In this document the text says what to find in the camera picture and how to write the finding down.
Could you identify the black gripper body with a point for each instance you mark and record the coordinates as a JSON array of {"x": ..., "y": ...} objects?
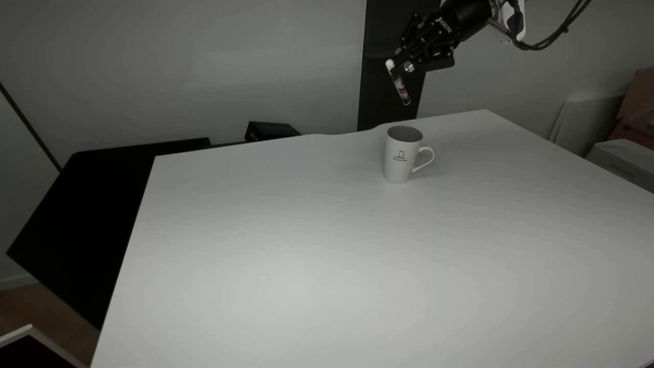
[{"x": 462, "y": 14}]

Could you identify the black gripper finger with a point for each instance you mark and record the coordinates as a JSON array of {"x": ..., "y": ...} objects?
[
  {"x": 436, "y": 57},
  {"x": 411, "y": 42}
]

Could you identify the white mug with logo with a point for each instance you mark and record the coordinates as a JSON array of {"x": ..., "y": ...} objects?
[{"x": 398, "y": 160}]

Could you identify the white rounded bin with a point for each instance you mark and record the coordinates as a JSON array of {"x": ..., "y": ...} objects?
[{"x": 582, "y": 124}]

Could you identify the small black box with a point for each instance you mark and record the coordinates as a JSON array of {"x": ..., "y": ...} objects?
[{"x": 268, "y": 129}]

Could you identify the brown cardboard box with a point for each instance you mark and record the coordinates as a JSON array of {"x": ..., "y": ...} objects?
[{"x": 638, "y": 109}]

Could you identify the white flat box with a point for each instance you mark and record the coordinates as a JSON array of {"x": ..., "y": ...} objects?
[{"x": 624, "y": 164}]

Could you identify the thin black wall strip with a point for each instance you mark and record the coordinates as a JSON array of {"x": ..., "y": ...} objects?
[{"x": 31, "y": 128}]

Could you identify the white frame bar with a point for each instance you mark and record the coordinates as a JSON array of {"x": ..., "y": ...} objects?
[{"x": 32, "y": 338}]

